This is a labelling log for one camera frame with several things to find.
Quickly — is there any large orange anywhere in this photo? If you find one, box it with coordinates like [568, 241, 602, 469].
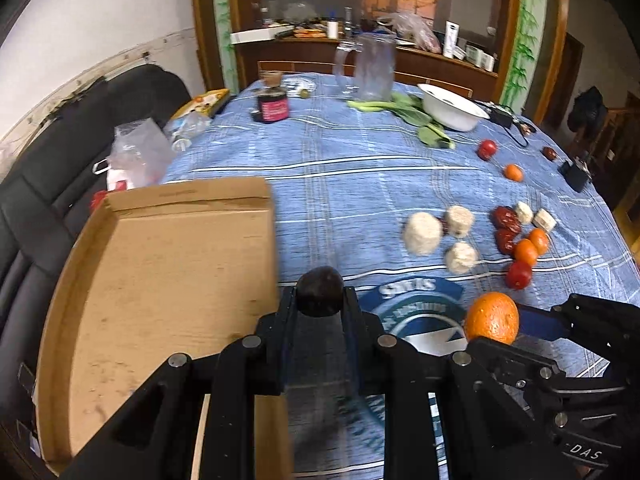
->
[464, 292, 520, 344]

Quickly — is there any red tomato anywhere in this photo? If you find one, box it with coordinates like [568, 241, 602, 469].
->
[504, 260, 533, 290]
[476, 139, 498, 160]

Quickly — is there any small orange back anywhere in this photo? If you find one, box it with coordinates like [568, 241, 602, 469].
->
[528, 228, 550, 256]

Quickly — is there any small orange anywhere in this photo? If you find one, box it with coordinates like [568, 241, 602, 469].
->
[513, 238, 539, 266]
[528, 228, 550, 256]
[503, 164, 524, 182]

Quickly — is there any small orange front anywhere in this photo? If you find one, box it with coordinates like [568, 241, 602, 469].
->
[513, 238, 539, 266]

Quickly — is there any white corn chunk front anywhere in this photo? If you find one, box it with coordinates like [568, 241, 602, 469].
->
[445, 242, 478, 275]

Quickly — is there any red date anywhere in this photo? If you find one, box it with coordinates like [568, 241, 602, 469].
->
[495, 229, 518, 256]
[490, 206, 522, 235]

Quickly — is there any small white chunk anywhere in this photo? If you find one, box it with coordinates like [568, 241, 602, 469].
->
[514, 202, 534, 226]
[533, 208, 556, 233]

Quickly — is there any dark date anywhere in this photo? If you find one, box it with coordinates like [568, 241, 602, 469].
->
[439, 218, 449, 235]
[541, 146, 558, 162]

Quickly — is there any dark round plum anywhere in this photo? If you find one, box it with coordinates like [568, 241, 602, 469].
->
[295, 266, 344, 318]

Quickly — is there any black power adapter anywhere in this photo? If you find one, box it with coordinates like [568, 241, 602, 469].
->
[559, 158, 592, 193]

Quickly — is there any blue plaid tablecloth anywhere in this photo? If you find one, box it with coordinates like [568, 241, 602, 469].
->
[164, 75, 639, 356]

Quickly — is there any cardboard tray box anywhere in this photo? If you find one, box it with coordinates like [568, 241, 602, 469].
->
[35, 177, 279, 477]

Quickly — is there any small orange far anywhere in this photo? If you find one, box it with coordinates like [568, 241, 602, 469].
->
[503, 164, 524, 182]

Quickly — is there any red plastic bag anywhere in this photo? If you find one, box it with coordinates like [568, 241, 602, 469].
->
[90, 180, 128, 212]

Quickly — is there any white bowl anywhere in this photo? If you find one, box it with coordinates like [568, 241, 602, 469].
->
[418, 84, 489, 132]

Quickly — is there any black leather sofa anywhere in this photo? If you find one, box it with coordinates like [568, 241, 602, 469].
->
[0, 63, 192, 426]

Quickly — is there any green leafy vegetable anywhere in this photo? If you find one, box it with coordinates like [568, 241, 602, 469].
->
[347, 92, 456, 150]

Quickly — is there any clear plastic bag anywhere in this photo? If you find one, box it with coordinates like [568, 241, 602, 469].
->
[92, 118, 175, 191]

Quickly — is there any clear glass pitcher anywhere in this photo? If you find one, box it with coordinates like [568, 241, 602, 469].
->
[333, 32, 397, 101]

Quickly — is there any yellow snack box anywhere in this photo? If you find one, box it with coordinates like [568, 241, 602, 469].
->
[171, 89, 232, 119]

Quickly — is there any dark jar pink label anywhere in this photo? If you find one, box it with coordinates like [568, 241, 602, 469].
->
[252, 70, 290, 124]

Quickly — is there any wooden sideboard cabinet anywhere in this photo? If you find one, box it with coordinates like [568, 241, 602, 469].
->
[229, 24, 501, 104]

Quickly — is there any pink plastic bag on cabinet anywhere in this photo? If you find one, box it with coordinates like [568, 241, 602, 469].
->
[376, 12, 442, 54]

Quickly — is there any white flat box on cabinet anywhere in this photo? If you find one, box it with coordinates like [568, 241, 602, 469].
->
[230, 25, 294, 44]

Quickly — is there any black charger with cable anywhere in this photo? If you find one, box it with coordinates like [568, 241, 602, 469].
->
[474, 100, 532, 148]

